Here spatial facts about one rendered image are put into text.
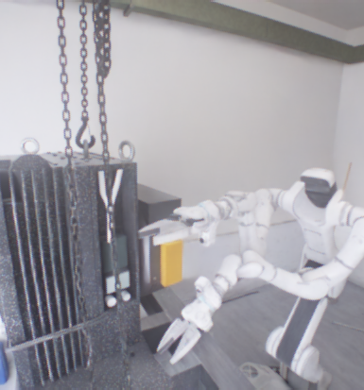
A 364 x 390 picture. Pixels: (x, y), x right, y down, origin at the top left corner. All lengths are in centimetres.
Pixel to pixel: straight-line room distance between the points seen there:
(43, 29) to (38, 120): 57
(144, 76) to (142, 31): 31
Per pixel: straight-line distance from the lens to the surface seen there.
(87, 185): 84
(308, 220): 129
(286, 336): 159
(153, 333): 167
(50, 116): 203
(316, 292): 113
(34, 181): 81
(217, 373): 143
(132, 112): 213
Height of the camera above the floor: 172
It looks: 14 degrees down
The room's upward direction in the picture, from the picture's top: 1 degrees clockwise
